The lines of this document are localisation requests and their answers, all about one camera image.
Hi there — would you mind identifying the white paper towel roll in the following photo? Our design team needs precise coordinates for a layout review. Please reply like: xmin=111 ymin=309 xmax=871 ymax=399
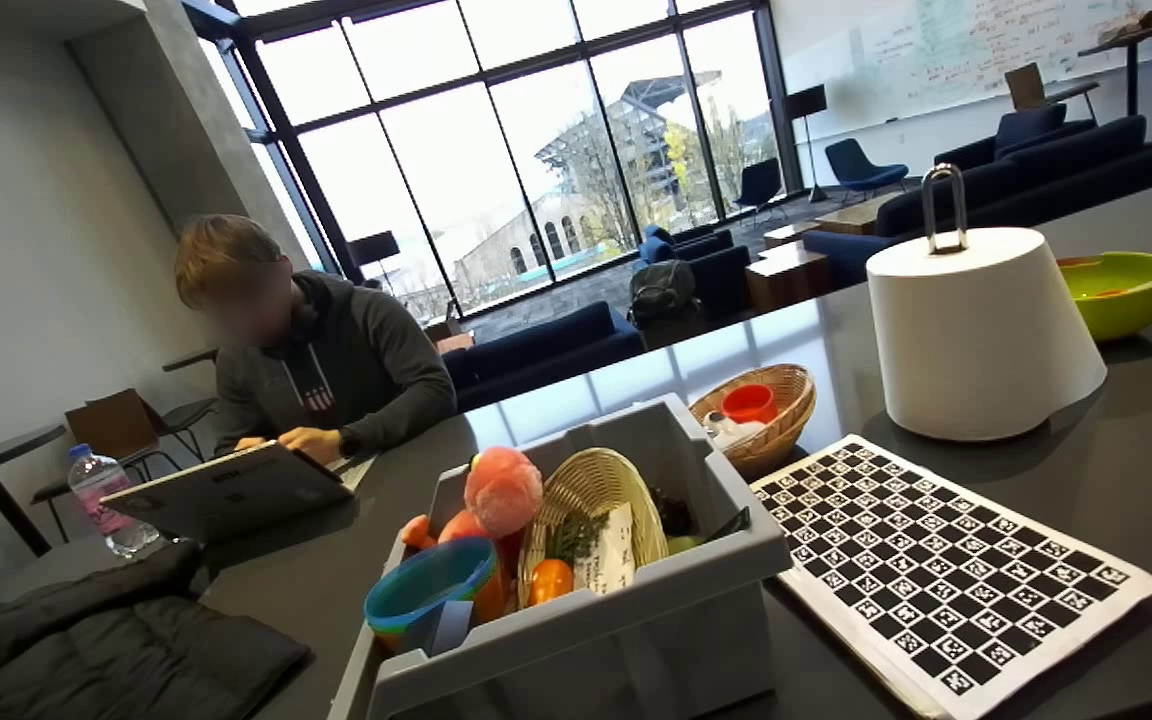
xmin=864 ymin=163 xmax=1110 ymax=445

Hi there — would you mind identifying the seated person dark hoodie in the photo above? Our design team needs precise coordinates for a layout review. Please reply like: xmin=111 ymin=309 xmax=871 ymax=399
xmin=176 ymin=214 xmax=452 ymax=464

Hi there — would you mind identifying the black jacket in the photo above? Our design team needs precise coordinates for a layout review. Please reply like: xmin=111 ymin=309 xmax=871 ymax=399
xmin=0 ymin=542 xmax=313 ymax=720

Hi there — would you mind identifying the clear water bottle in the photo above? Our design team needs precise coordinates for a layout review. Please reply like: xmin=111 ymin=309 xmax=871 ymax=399
xmin=70 ymin=445 xmax=162 ymax=561

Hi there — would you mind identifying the green plastic bowl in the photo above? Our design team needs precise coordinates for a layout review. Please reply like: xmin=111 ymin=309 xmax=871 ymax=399
xmin=1062 ymin=253 xmax=1152 ymax=343

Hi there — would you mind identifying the dark sofa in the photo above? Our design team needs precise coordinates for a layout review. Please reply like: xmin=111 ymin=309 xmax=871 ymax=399
xmin=806 ymin=115 xmax=1152 ymax=287

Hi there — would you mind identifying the black white checkerboard sheet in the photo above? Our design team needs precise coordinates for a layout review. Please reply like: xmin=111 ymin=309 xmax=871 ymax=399
xmin=754 ymin=435 xmax=1152 ymax=720

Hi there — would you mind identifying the blue plastic cup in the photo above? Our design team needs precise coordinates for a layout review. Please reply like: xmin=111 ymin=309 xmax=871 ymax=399
xmin=364 ymin=539 xmax=501 ymax=651

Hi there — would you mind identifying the pink plush toy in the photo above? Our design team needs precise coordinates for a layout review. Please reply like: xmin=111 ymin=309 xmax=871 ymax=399
xmin=464 ymin=447 xmax=546 ymax=535

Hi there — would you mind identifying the laptop on counter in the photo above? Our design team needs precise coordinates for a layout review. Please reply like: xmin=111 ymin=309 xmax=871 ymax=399
xmin=105 ymin=445 xmax=349 ymax=542

